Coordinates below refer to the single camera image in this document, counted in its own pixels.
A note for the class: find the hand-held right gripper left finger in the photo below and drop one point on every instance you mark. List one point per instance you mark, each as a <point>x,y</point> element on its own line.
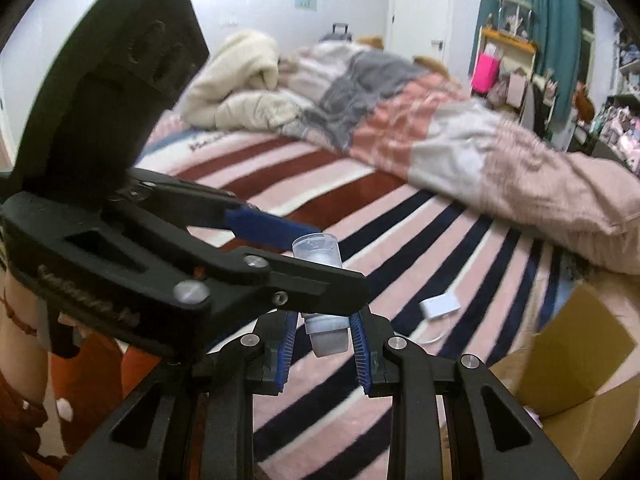
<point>285,355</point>

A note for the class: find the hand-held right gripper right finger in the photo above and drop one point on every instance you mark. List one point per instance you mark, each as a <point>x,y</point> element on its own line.
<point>361,355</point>

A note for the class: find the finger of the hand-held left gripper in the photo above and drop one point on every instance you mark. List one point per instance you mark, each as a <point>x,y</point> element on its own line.
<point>265,227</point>
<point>320,287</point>

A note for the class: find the small translucent white bottle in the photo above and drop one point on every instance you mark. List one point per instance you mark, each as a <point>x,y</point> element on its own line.
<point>327,337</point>

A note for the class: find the brown cardboard box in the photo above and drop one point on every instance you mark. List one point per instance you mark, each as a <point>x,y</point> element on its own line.
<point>575,350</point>

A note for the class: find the white charger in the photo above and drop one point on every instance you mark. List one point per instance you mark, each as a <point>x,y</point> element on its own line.
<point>439,306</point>

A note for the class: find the cream fleece blanket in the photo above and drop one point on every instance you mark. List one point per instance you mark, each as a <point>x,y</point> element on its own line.
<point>235,75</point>

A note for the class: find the person's orange clothing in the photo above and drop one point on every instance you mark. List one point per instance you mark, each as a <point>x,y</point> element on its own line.
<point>95,375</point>

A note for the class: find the grey suitcase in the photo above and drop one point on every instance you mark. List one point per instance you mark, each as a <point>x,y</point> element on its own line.
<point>340,36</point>

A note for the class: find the pink and grey patchwork duvet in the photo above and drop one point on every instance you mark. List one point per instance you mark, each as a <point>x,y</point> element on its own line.
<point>450,125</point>

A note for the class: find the brown plush bear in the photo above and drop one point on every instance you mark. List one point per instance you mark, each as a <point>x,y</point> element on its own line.
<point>371,41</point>
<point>432,64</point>

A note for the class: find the white door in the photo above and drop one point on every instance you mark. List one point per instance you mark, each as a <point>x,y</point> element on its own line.
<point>420,10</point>

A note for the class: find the bright pink bag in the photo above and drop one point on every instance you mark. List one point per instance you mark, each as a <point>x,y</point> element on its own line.
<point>486,72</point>

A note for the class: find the dark chair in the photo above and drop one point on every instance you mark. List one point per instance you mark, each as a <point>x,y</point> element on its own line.
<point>537,105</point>

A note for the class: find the yellow wooden shelf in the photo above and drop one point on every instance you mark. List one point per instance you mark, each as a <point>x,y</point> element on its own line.
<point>510,42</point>

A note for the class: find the brown plush toy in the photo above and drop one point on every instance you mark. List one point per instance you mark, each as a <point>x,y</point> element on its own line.
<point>584,102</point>

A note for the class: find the glass display case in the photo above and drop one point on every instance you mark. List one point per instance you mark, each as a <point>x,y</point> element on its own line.
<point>512,15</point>

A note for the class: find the dark cluttered desk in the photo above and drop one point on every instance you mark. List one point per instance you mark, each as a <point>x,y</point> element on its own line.
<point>620,135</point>

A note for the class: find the teal curtain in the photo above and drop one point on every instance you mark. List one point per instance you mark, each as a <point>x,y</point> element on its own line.
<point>540,10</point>

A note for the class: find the window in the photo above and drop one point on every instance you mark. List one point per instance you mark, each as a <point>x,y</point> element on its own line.
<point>587,25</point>

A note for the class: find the dark tall bookshelf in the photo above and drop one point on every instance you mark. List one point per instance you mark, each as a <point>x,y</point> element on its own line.
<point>627,60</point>

